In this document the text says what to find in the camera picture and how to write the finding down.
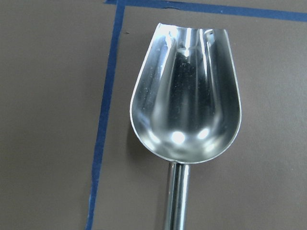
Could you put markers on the metal ice scoop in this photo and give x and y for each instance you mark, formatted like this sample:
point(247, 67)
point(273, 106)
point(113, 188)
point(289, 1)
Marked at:
point(185, 106)

